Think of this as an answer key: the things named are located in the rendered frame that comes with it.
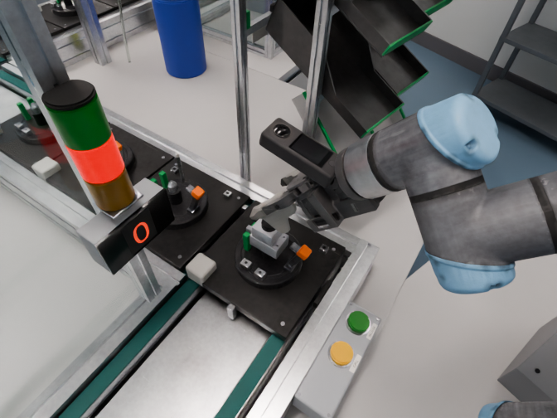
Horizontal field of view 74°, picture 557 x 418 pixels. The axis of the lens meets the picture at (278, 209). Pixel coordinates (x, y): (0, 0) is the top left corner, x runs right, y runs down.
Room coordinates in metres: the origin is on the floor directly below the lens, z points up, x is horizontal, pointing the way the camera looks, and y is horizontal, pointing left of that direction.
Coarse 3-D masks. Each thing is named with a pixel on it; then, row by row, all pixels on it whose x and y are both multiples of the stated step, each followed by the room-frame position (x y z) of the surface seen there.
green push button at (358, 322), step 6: (354, 312) 0.31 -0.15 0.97; (360, 312) 0.31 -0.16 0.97; (348, 318) 0.30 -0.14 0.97; (354, 318) 0.30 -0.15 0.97; (360, 318) 0.30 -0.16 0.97; (366, 318) 0.30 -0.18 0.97; (348, 324) 0.29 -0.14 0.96; (354, 324) 0.29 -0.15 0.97; (360, 324) 0.29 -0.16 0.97; (366, 324) 0.29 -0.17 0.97; (354, 330) 0.28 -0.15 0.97; (360, 330) 0.28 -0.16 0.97
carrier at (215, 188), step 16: (176, 160) 0.70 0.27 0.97; (160, 176) 0.58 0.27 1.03; (176, 176) 0.65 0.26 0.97; (192, 176) 0.65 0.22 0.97; (208, 176) 0.65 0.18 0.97; (176, 192) 0.54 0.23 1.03; (208, 192) 0.60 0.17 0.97; (240, 192) 0.60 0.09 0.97; (176, 208) 0.53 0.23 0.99; (208, 208) 0.55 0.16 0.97; (224, 208) 0.55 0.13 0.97; (240, 208) 0.56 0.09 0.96; (176, 224) 0.48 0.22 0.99; (192, 224) 0.50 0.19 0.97; (208, 224) 0.50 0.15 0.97; (224, 224) 0.51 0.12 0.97; (160, 240) 0.45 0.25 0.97; (176, 240) 0.45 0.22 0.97; (192, 240) 0.46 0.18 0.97; (208, 240) 0.46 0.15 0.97; (160, 256) 0.42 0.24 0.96; (176, 256) 0.41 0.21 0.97; (192, 256) 0.42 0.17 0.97
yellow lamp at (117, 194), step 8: (120, 176) 0.31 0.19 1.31; (128, 176) 0.33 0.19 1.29; (88, 184) 0.29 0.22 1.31; (96, 184) 0.29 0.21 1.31; (104, 184) 0.29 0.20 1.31; (112, 184) 0.30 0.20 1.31; (120, 184) 0.30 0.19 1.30; (128, 184) 0.32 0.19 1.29; (96, 192) 0.29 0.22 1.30; (104, 192) 0.29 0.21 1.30; (112, 192) 0.30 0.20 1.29; (120, 192) 0.30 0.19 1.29; (128, 192) 0.31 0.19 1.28; (96, 200) 0.29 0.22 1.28; (104, 200) 0.29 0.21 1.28; (112, 200) 0.29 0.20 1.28; (120, 200) 0.30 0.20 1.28; (128, 200) 0.31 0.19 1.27; (104, 208) 0.29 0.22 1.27; (112, 208) 0.29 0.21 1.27; (120, 208) 0.30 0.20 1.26
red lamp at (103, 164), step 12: (108, 144) 0.31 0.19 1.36; (72, 156) 0.30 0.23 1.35; (84, 156) 0.29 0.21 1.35; (96, 156) 0.30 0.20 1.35; (108, 156) 0.30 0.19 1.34; (120, 156) 0.32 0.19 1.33; (84, 168) 0.29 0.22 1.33; (96, 168) 0.29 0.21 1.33; (108, 168) 0.30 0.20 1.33; (120, 168) 0.31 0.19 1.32; (96, 180) 0.29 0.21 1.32; (108, 180) 0.30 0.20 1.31
